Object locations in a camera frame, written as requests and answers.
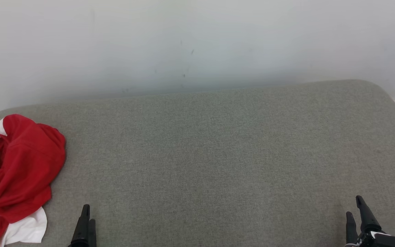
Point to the grey fabric sofa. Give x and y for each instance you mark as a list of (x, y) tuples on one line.
[(218, 154)]

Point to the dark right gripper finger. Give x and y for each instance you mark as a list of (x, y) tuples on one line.
[(367, 219), (351, 230)]

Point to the red basketball jersey number 23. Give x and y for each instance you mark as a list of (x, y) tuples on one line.
[(24, 230)]

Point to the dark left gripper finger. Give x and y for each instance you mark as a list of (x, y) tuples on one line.
[(92, 235), (82, 230)]

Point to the red shorts with white band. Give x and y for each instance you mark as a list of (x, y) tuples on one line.
[(29, 154)]

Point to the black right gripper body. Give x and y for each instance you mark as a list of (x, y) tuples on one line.
[(382, 240)]

